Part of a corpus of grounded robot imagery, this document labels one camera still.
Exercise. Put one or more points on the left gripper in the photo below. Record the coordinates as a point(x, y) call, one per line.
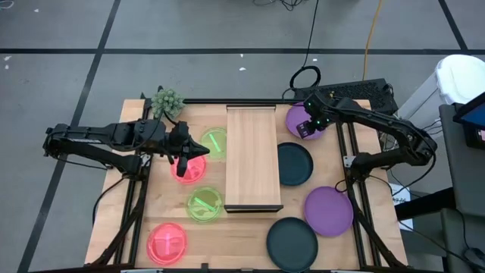
point(179, 138)

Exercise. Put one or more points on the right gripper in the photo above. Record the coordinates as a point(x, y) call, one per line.
point(318, 110)

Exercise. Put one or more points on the purple plate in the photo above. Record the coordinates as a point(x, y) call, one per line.
point(293, 119)
point(328, 211)

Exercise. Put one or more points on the green transparent plate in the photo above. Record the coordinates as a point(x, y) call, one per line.
point(204, 212)
point(218, 138)

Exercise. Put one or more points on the dark green plate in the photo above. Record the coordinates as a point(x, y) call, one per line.
point(292, 244)
point(295, 164)

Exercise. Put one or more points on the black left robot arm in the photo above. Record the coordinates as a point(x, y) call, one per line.
point(94, 132)

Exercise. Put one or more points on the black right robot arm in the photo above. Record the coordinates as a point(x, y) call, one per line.
point(379, 121)

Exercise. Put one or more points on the green potted plant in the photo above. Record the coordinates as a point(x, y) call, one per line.
point(167, 101)

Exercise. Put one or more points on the black computer box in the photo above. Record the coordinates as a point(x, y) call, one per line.
point(360, 91)

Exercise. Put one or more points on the white paper sheet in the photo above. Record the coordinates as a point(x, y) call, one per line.
point(401, 195)

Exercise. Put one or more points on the grey desk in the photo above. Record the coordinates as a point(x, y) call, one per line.
point(462, 170)

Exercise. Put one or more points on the white lined bin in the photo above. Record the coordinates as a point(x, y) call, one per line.
point(460, 77)

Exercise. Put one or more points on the black tablet screen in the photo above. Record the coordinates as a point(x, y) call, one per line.
point(473, 113)

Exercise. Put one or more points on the black aluminium table frame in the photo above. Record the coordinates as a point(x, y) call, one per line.
point(204, 101)

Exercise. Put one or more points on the wooden shelf black metal frame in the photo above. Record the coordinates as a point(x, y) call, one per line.
point(252, 155)

